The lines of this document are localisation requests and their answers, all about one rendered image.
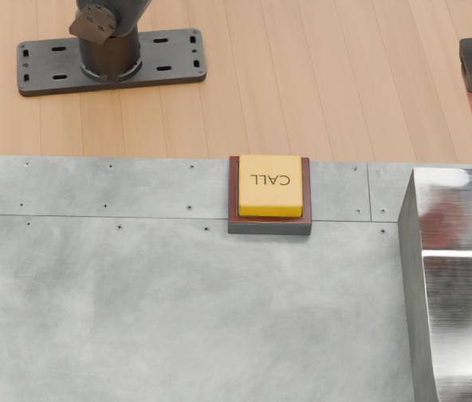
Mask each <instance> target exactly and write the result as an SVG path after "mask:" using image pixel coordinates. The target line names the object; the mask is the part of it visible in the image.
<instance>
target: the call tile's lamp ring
mask: <svg viewBox="0 0 472 402"><path fill-rule="evenodd" d="M237 162H239V156H230V205H229V223H268V224H310V225H311V205H310V185H309V158H308V157H301V163H302V181H303V203H304V218H282V217H239V216H236V198H237Z"/></svg>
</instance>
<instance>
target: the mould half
mask: <svg viewBox="0 0 472 402"><path fill-rule="evenodd" d="M397 224H398V232H399V248H400V257H401V265H402V273H403V289H404V297H405V306H406V314H407V330H408V338H409V346H410V355H411V371H412V379H413V388H414V396H415V402H472V168H439V167H413V168H412V172H411V176H410V179H409V182H408V185H407V190H406V193H405V196H404V199H403V203H402V207H401V209H400V212H399V217H398V220H397Z"/></svg>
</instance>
